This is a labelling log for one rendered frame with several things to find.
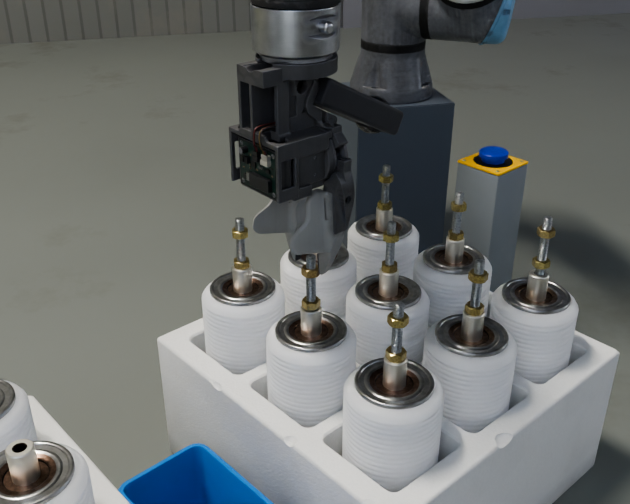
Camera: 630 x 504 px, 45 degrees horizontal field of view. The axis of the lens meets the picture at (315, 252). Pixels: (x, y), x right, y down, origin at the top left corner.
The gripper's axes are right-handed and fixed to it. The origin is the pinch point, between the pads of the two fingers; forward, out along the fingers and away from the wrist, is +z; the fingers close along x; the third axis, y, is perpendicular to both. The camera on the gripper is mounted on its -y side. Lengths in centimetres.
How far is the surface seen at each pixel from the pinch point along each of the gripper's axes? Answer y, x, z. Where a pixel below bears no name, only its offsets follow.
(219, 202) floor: -41, -80, 35
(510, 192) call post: -40.0, -4.6, 6.6
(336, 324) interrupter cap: -1.9, 1.2, 8.9
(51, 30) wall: -82, -258, 30
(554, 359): -21.5, 16.0, 14.7
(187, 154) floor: -52, -111, 35
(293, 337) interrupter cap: 3.0, 0.0, 9.0
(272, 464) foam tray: 8.3, 2.8, 21.1
